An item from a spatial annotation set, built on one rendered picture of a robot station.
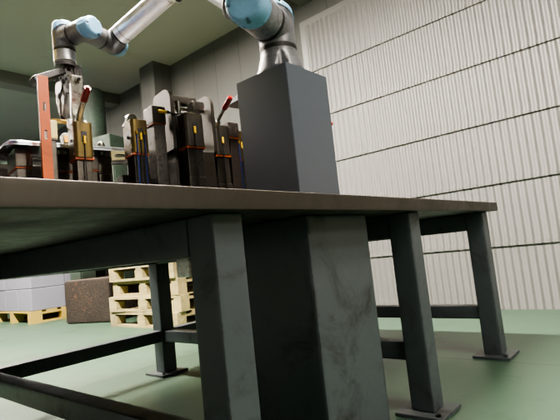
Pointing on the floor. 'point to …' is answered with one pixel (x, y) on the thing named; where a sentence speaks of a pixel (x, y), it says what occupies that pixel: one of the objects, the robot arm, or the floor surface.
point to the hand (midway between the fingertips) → (62, 117)
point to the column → (315, 319)
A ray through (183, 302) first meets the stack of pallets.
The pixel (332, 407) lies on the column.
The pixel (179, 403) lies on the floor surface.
